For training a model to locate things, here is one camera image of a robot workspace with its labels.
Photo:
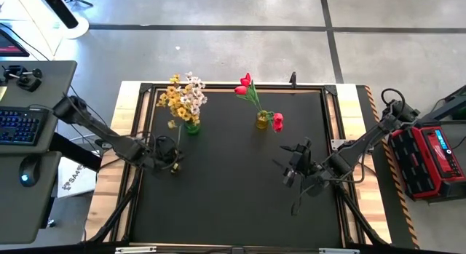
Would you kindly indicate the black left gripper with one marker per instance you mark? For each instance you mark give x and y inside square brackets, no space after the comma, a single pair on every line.
[164,155]

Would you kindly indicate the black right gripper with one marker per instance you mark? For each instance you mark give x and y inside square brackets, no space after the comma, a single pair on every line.
[304,166]

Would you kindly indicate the red artificial tulip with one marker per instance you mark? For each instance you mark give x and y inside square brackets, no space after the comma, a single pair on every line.
[277,117]
[240,90]
[277,127]
[246,80]

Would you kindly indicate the white artificial flower bunch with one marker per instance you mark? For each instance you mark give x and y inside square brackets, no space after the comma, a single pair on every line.
[197,101]

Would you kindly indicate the yellow artificial flower bunch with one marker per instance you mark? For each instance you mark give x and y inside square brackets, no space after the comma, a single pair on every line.
[175,78]
[171,91]

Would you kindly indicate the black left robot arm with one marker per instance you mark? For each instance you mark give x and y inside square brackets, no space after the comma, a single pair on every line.
[105,134]

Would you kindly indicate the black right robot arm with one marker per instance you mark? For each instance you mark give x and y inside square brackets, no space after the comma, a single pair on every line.
[364,141]

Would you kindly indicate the green glass vase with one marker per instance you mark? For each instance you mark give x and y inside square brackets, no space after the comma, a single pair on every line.
[192,128]

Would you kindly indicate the yellow glass vase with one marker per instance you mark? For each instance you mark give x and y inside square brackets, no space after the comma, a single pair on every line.
[262,121]

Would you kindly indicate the black table mat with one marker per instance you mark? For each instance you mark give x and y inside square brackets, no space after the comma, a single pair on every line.
[236,210]

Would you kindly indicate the white printed box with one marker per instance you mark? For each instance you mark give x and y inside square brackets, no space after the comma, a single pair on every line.
[82,181]

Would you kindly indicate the black hazard-striped floor strip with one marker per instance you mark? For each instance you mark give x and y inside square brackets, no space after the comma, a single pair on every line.
[398,225]

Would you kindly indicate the red power tool case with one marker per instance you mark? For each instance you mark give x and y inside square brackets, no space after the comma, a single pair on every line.
[418,163]

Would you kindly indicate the black computer mouse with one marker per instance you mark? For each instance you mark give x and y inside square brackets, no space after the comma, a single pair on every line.
[31,168]

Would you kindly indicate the black backlit keyboard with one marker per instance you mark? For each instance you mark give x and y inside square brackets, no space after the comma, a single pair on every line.
[20,124]

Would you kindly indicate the white stand base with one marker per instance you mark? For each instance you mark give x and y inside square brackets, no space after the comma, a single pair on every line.
[80,30]

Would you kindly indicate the grey workstation desk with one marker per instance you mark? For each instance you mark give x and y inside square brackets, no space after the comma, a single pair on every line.
[22,217]

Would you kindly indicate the black equipment stand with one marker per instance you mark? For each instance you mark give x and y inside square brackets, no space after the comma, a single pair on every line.
[455,105]

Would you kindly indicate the black stand column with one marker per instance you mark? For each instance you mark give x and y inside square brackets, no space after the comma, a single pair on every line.
[58,8]

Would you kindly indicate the dark monitor screen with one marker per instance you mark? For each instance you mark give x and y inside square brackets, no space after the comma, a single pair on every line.
[9,46]

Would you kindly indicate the black aluminium table frame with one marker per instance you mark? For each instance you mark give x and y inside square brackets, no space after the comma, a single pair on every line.
[137,108]

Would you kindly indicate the black clamp post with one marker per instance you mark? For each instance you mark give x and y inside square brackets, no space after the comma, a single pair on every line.
[293,79]

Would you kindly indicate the silver metal bracket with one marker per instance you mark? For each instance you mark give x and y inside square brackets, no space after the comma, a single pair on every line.
[134,250]
[338,251]

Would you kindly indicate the black clamp mount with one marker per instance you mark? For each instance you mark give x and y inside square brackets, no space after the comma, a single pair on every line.
[27,83]

